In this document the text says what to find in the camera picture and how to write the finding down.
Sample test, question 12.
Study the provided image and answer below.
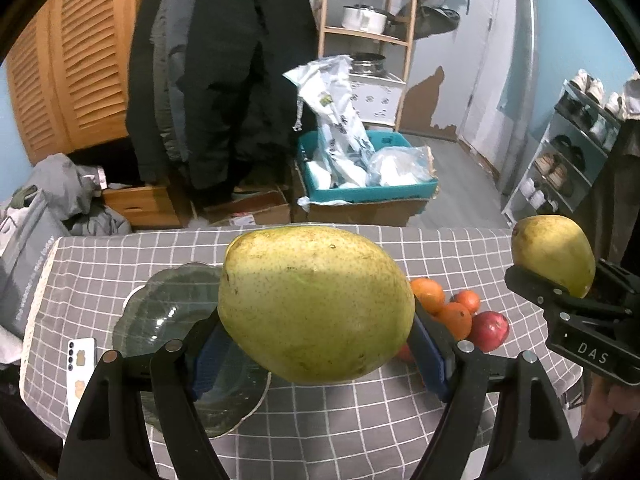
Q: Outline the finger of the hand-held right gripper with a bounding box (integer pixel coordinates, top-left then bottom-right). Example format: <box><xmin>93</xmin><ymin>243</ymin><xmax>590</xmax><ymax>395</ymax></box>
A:
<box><xmin>592</xmin><ymin>258</ymin><xmax>640</xmax><ymax>307</ymax></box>
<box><xmin>504</xmin><ymin>264</ymin><xmax>626</xmax><ymax>318</ymax></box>

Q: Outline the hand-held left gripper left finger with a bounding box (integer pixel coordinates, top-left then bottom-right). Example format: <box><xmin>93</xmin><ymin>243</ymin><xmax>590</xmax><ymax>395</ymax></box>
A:
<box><xmin>59</xmin><ymin>310</ymin><xmax>236</xmax><ymax>480</ymax></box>

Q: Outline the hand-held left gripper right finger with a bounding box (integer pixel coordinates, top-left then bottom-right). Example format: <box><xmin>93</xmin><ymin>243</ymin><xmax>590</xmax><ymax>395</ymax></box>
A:
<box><xmin>407</xmin><ymin>300</ymin><xmax>583</xmax><ymax>480</ymax></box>

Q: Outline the medium tangerine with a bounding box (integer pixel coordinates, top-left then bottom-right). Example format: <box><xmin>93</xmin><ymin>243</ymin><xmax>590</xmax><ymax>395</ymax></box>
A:
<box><xmin>435</xmin><ymin>302</ymin><xmax>473</xmax><ymax>342</ymax></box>

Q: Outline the large orange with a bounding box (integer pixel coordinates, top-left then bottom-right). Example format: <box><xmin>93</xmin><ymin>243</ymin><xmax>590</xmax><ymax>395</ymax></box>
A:
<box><xmin>411</xmin><ymin>277</ymin><xmax>446</xmax><ymax>315</ymax></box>

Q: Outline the small tangerine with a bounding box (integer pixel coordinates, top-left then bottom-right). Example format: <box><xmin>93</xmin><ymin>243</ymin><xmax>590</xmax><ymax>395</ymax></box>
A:
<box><xmin>454</xmin><ymin>290</ymin><xmax>482</xmax><ymax>315</ymax></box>

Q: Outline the dark glass scalloped bowl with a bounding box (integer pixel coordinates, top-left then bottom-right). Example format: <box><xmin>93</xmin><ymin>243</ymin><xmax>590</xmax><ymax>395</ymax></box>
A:
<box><xmin>111</xmin><ymin>262</ymin><xmax>273</xmax><ymax>438</ymax></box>

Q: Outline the large yellow-green pear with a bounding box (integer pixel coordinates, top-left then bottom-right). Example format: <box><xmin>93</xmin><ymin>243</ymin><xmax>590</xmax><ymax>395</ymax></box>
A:
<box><xmin>217</xmin><ymin>226</ymin><xmax>416</xmax><ymax>386</ymax></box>

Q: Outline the person's right hand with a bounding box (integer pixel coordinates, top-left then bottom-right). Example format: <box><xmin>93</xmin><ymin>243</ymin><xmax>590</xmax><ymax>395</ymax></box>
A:
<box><xmin>580</xmin><ymin>380</ymin><xmax>633</xmax><ymax>443</ymax></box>

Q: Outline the person's dark clothing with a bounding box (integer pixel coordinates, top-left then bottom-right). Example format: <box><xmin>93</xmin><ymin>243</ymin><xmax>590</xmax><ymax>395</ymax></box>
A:
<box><xmin>590</xmin><ymin>115</ymin><xmax>640</xmax><ymax>266</ymax></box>

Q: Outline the grey checked tablecloth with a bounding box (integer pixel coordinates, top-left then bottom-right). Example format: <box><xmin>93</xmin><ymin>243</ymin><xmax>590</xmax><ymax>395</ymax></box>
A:
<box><xmin>19</xmin><ymin>225</ymin><xmax>601</xmax><ymax>480</ymax></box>

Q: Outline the group of shoes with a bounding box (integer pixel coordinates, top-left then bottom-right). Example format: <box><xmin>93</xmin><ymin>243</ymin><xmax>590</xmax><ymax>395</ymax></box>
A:
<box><xmin>520</xmin><ymin>69</ymin><xmax>640</xmax><ymax>211</ymax></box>

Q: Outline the white smartphone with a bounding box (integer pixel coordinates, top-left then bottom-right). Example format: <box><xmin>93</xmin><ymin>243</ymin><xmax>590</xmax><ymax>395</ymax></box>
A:
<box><xmin>66</xmin><ymin>337</ymin><xmax>97</xmax><ymax>423</ymax></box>

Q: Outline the grey shoe rack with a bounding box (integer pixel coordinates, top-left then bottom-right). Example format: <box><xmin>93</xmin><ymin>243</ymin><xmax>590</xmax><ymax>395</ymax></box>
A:
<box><xmin>502</xmin><ymin>80</ymin><xmax>626</xmax><ymax>228</ymax></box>

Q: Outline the teal storage box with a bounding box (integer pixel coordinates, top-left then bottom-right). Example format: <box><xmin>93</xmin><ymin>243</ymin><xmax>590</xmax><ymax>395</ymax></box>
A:
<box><xmin>296</xmin><ymin>131</ymin><xmax>440</xmax><ymax>204</ymax></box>

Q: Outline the wooden drawer box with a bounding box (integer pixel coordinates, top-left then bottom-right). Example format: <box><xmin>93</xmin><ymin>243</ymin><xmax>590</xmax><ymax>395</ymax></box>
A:
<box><xmin>102</xmin><ymin>185</ymin><xmax>183</xmax><ymax>229</ymax></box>

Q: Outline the clear plastic bag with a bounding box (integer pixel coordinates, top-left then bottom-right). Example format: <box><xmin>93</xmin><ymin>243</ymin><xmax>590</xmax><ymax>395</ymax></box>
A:
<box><xmin>367</xmin><ymin>146</ymin><xmax>433</xmax><ymax>186</ymax></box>

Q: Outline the white door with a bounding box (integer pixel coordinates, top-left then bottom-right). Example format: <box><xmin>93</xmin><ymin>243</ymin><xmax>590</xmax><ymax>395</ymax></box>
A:
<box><xmin>457</xmin><ymin>0</ymin><xmax>536</xmax><ymax>161</ymax></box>

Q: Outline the grey jacket pile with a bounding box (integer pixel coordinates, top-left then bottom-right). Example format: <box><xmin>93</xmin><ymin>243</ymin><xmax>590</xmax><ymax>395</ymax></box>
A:
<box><xmin>20</xmin><ymin>152</ymin><xmax>133</xmax><ymax>236</ymax></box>

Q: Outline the white printed box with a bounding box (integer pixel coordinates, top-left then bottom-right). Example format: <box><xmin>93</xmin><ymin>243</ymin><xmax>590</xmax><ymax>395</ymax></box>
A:
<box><xmin>348</xmin><ymin>72</ymin><xmax>406</xmax><ymax>126</ymax></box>

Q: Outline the dark hanging coat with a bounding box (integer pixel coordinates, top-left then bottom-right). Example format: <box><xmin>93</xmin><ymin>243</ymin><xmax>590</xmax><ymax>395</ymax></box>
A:
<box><xmin>125</xmin><ymin>0</ymin><xmax>173</xmax><ymax>186</ymax></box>

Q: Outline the white printed plastic bag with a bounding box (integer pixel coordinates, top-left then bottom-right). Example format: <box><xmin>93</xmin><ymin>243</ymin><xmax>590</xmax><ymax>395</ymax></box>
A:
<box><xmin>282</xmin><ymin>55</ymin><xmax>376</xmax><ymax>188</ymax></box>

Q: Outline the steel pot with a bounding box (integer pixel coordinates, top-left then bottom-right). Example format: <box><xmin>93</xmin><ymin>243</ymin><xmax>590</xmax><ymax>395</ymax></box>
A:
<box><xmin>350</xmin><ymin>53</ymin><xmax>387</xmax><ymax>75</ymax></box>

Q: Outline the wooden shelf rack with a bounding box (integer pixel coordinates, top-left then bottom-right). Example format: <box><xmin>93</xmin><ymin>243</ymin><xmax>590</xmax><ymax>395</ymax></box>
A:
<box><xmin>317</xmin><ymin>0</ymin><xmax>421</xmax><ymax>131</ymax></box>

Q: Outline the grey-green hanging bag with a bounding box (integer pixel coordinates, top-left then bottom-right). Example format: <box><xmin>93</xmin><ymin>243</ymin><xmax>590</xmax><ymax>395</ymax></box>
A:
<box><xmin>397</xmin><ymin>0</ymin><xmax>461</xmax><ymax>41</ymax></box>

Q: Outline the large black hanging coat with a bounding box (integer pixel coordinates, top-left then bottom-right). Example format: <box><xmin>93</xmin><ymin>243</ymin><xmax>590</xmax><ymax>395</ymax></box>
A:
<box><xmin>187</xmin><ymin>0</ymin><xmax>321</xmax><ymax>206</ymax></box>

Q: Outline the white cooking pot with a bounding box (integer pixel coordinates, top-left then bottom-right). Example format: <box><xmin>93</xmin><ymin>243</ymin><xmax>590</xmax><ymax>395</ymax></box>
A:
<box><xmin>342</xmin><ymin>4</ymin><xmax>396</xmax><ymax>32</ymax></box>

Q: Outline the grey hanging coat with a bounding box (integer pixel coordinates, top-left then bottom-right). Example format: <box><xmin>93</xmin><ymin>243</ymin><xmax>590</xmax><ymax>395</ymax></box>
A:
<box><xmin>150</xmin><ymin>0</ymin><xmax>206</xmax><ymax>161</ymax></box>

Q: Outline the wooden louvered cabinet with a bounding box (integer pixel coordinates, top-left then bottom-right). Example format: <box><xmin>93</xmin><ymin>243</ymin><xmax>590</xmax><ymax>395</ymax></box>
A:
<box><xmin>5</xmin><ymin>0</ymin><xmax>161</xmax><ymax>166</ymax></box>

